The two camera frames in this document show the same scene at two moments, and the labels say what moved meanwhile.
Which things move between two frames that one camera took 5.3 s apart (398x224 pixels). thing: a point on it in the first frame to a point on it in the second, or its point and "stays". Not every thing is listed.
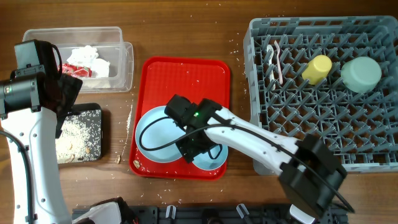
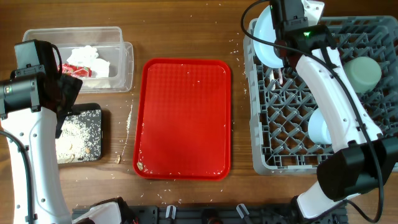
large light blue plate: (157, 132) to (264, 30)
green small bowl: (361, 74) stays
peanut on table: (117, 159) stays
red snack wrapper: (77, 71) stays
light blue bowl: (204, 161) to (318, 129)
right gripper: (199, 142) to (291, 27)
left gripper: (71, 86) stays
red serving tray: (159, 80) stays
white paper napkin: (88, 56) stays
